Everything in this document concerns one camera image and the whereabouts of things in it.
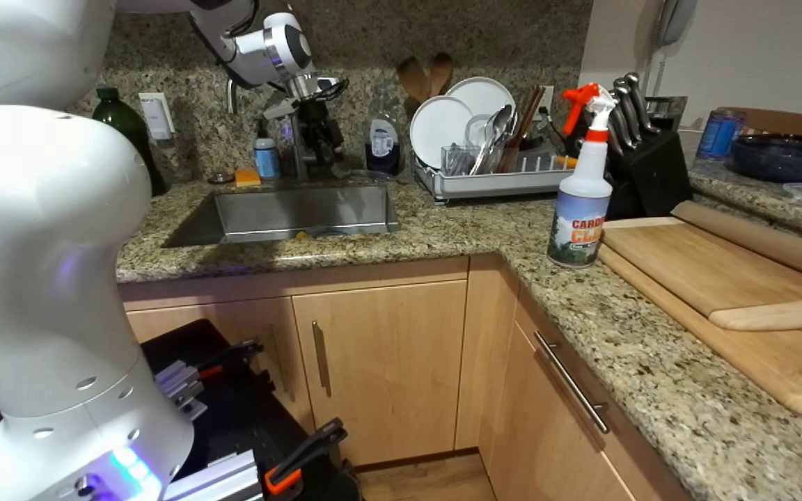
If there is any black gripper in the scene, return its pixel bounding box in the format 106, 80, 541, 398
296, 93, 347, 179

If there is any steel gooseneck faucet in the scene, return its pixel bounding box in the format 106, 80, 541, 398
226, 78, 333, 185

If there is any white spray bottle red trigger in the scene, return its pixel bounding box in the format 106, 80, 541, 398
545, 80, 614, 267

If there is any dark green glass bottle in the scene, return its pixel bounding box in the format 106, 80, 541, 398
91, 87, 170, 200

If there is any clear soap dispenser black pump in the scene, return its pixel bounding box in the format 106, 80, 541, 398
250, 121, 284, 185

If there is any steel sink basin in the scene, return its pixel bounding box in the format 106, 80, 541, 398
162, 181, 399, 249

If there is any orange sponge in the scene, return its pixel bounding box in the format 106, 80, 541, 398
232, 168, 265, 193

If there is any small white plate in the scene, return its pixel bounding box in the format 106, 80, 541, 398
406, 93, 475, 172

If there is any wooden spoon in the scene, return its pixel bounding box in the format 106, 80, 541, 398
425, 51, 456, 94
394, 53, 431, 103

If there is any clear drinking glass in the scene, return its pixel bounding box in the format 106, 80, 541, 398
463, 107, 516, 156

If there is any white backsplash outlet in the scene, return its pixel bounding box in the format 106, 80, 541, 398
135, 89, 179, 144

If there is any grey dish rack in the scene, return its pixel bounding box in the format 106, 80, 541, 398
411, 129, 580, 206

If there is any light wooden base cabinet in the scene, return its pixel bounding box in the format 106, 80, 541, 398
110, 254, 702, 501

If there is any orange black clamp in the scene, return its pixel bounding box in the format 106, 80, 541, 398
258, 417, 350, 498
197, 338, 268, 385

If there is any black robot cart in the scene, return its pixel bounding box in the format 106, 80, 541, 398
133, 317, 361, 501

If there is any black knife block with knives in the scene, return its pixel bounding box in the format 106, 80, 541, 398
603, 71, 697, 220

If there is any small wooden cutting board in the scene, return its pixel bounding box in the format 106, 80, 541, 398
592, 215, 802, 331

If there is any wooden rolling pin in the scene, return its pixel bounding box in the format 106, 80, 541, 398
669, 199, 802, 278

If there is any dark blue bowl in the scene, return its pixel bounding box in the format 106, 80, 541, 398
727, 129, 802, 185

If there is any wooden tray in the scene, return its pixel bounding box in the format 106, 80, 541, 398
716, 107, 802, 150

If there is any large wooden cutting board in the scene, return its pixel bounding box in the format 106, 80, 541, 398
591, 239, 802, 424

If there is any steel drawer bar handle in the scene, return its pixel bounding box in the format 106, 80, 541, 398
530, 331, 612, 438

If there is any silver aluminium frame rail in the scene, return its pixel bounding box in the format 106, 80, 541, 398
165, 449, 265, 501

